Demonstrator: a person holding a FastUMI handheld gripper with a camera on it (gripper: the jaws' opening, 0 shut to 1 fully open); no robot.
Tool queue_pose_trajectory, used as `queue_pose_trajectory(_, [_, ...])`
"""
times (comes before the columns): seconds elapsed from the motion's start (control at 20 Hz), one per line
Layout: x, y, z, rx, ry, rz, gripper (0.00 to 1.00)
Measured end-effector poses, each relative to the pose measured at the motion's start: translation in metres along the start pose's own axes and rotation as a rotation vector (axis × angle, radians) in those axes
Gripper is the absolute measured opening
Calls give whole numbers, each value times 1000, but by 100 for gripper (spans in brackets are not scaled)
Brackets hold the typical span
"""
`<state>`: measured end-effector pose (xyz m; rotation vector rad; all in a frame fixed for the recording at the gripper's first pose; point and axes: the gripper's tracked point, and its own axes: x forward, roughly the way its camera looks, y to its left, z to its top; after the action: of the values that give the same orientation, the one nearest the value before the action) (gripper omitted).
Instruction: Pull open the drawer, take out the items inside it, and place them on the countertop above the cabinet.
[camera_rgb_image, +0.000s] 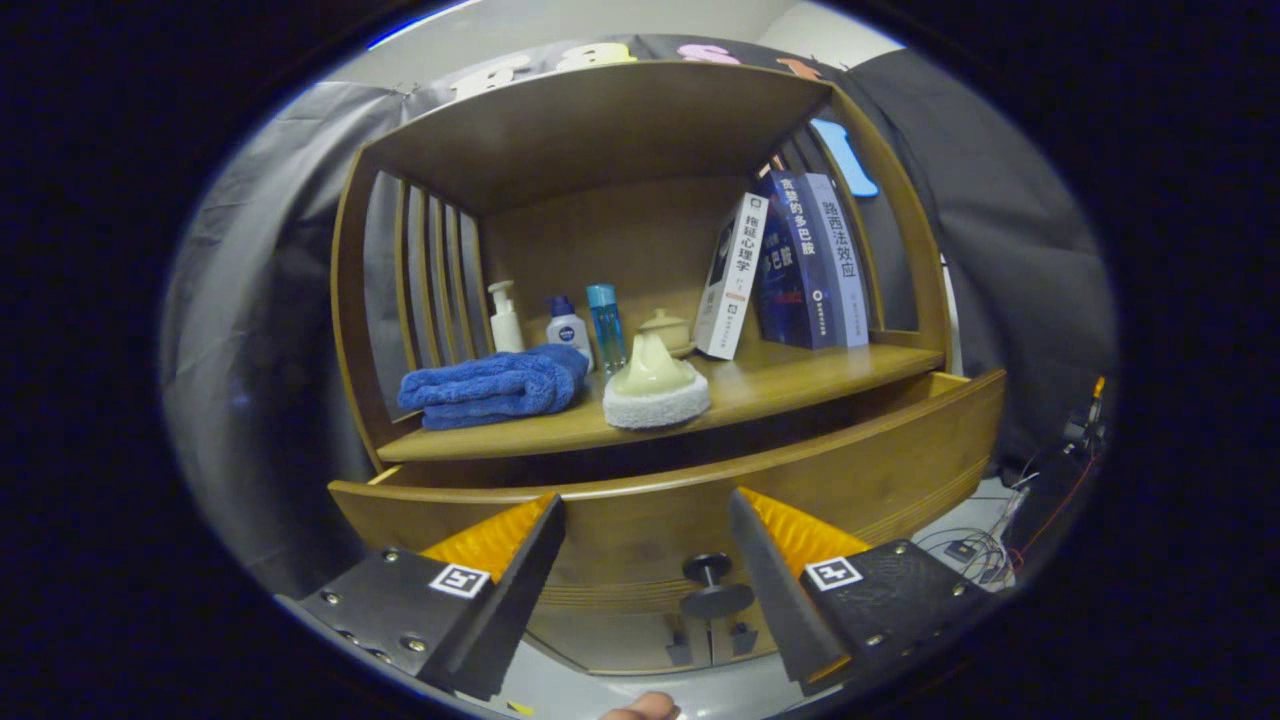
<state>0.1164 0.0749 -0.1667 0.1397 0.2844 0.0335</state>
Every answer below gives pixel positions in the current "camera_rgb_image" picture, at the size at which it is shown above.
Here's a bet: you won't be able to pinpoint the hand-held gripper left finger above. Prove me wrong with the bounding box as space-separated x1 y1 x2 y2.
275 493 566 703

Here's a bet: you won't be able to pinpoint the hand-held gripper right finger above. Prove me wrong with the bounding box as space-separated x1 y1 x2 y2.
727 488 993 698

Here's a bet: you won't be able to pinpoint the black drawer knob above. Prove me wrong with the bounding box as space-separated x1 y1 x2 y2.
680 553 756 621

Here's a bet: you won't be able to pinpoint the wooden drawer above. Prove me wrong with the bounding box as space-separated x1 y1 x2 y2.
328 368 1007 616

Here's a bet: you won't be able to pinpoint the wooden cabinet door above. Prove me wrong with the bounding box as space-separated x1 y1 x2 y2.
525 605 711 673
710 600 791 663

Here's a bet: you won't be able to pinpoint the wooden countertop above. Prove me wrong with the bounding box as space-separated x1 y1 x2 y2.
375 335 946 464

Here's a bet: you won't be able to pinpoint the wooden cabinet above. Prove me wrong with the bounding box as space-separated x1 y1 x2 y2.
330 62 951 676

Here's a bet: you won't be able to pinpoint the blue folded towel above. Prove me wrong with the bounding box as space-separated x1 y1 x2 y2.
397 344 591 431

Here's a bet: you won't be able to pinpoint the white pump bottle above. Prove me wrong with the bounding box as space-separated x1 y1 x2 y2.
487 280 526 354

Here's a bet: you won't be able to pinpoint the white bottle with blue cap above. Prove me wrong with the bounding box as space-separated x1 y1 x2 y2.
545 295 596 371

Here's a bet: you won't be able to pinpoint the cream lidded tea cup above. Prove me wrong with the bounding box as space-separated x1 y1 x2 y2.
640 308 696 359

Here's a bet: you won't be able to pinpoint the clear blue bottle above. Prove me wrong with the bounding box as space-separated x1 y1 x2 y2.
586 284 628 376

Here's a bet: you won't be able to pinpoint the white book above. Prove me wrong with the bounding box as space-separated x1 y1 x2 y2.
692 192 771 361

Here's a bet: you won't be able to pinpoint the dark blue book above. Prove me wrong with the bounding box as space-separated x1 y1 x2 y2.
752 172 836 351

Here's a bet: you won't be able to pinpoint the pale grey-blue book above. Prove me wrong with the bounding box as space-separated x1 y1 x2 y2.
805 173 871 349

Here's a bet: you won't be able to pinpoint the tangled floor cables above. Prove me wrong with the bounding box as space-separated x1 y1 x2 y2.
915 470 1096 586

